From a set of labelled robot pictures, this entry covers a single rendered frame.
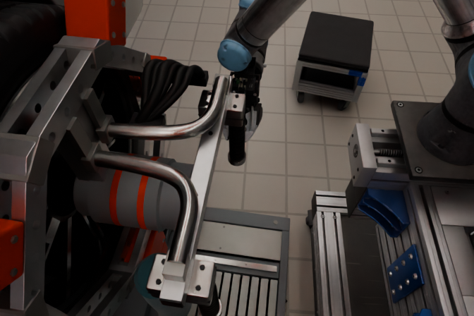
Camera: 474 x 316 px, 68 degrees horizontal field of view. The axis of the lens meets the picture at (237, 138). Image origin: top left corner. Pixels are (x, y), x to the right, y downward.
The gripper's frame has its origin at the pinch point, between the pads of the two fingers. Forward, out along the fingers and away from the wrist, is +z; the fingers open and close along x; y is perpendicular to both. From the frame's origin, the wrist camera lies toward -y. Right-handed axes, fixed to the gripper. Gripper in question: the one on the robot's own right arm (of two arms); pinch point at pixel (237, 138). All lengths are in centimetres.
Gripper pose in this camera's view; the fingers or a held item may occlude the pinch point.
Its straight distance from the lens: 78.8
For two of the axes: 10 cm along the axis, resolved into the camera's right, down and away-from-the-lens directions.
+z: -1.5, 7.9, -6.0
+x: 9.9, 1.1, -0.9
